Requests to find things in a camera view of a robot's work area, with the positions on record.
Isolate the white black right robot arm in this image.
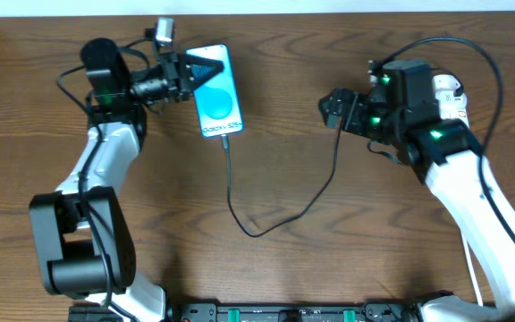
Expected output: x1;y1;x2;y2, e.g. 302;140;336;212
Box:
318;58;515;321

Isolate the blue Galaxy smartphone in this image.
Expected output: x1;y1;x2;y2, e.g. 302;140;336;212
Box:
186;44;243;138

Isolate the white power strip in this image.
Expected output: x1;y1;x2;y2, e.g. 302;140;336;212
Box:
432;74;469;127

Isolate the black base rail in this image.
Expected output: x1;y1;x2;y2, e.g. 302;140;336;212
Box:
66;301;420;322

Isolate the white power strip cord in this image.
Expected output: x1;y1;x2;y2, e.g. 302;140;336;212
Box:
460;232;485;308

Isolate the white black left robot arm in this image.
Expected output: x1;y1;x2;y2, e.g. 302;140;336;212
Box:
29;38;224;321

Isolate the white USB wall charger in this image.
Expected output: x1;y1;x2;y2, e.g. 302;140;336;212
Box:
435;89;468;114

